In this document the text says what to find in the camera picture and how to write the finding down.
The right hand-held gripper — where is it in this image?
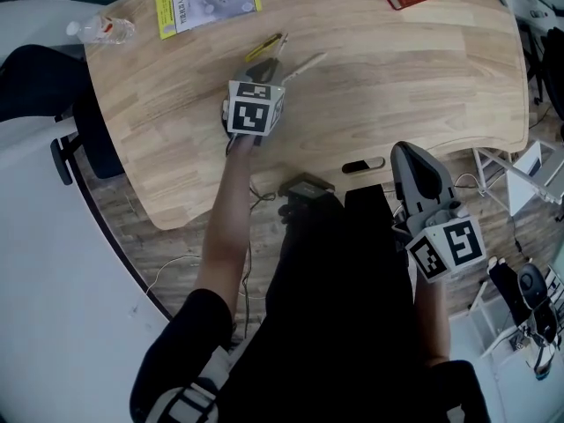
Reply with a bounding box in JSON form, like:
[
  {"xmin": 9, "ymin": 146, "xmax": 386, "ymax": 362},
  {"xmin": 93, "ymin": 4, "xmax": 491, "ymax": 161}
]
[{"xmin": 390, "ymin": 141, "xmax": 488, "ymax": 285}]

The white floor cable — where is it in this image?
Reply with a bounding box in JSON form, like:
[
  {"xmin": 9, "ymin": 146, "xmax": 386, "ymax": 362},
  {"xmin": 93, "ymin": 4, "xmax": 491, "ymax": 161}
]
[{"xmin": 145, "ymin": 253, "xmax": 204, "ymax": 297}]

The yellow and white book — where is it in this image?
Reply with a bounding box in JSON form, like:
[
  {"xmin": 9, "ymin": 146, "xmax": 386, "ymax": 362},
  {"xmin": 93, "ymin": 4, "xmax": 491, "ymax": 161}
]
[{"xmin": 152, "ymin": 0, "xmax": 263, "ymax": 41}]

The person's black clothing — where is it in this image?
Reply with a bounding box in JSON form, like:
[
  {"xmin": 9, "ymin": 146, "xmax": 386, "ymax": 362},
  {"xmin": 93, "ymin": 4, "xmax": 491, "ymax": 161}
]
[{"xmin": 130, "ymin": 186, "xmax": 491, "ymax": 423}]

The wooden desk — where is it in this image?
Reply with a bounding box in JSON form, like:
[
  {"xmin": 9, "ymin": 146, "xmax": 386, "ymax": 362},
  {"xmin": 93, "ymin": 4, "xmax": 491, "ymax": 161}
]
[{"xmin": 85, "ymin": 0, "xmax": 530, "ymax": 232}]

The black equipment stand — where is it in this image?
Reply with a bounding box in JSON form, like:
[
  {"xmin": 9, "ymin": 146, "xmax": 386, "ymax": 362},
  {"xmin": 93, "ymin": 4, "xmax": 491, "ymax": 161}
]
[{"xmin": 506, "ymin": 0, "xmax": 564, "ymax": 125}]

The black office chair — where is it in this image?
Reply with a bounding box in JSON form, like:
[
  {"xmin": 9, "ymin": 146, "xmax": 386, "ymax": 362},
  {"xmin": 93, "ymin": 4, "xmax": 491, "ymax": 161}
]
[{"xmin": 0, "ymin": 44, "xmax": 128, "ymax": 187}]

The yellow utility knife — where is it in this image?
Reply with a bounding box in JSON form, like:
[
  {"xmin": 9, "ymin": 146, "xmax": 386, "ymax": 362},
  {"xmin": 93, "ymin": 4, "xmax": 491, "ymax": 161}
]
[{"xmin": 244, "ymin": 33, "xmax": 283, "ymax": 63}]

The white pen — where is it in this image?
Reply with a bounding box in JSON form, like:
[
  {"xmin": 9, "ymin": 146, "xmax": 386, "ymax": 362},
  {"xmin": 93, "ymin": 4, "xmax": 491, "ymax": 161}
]
[{"xmin": 281, "ymin": 52, "xmax": 329, "ymax": 85}]

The black and white swivel chair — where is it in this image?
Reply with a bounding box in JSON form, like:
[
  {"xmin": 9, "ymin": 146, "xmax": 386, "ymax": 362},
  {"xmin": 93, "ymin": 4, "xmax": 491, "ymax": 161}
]
[{"xmin": 487, "ymin": 256, "xmax": 564, "ymax": 381}]

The person's left forearm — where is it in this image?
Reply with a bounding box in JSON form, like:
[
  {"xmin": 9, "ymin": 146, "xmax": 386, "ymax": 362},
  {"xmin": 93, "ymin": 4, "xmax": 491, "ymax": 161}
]
[{"xmin": 192, "ymin": 140, "xmax": 262, "ymax": 308}]

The black cable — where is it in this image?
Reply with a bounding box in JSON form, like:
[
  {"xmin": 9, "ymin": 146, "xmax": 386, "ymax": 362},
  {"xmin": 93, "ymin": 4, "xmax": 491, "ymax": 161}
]
[{"xmin": 249, "ymin": 177, "xmax": 278, "ymax": 213}]

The white curved table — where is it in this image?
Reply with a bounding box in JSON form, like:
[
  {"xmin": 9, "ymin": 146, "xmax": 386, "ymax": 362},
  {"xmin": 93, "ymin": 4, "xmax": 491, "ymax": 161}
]
[{"xmin": 0, "ymin": 132, "xmax": 174, "ymax": 423}]

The white metal rack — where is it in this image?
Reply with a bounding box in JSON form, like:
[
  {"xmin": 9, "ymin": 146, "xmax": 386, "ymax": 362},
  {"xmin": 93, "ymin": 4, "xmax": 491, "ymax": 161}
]
[{"xmin": 472, "ymin": 138, "xmax": 564, "ymax": 219}]

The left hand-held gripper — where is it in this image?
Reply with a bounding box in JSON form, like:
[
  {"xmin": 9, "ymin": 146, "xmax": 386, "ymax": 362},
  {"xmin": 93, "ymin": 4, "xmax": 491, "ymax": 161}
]
[{"xmin": 219, "ymin": 57, "xmax": 288, "ymax": 149}]

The black box under desk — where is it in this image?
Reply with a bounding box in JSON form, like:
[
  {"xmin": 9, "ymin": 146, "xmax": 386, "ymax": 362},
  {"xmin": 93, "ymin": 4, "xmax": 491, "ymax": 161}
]
[{"xmin": 278, "ymin": 172, "xmax": 337, "ymax": 203}]

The person's right forearm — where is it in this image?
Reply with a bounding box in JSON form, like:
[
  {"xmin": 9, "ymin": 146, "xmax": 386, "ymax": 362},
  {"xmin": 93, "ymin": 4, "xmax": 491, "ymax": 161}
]
[{"xmin": 412, "ymin": 269, "xmax": 451, "ymax": 368}]

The clear plastic water bottle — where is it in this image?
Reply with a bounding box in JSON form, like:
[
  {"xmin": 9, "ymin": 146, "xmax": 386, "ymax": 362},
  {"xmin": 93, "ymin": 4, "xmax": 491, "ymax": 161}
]
[{"xmin": 65, "ymin": 14, "xmax": 136, "ymax": 46}]

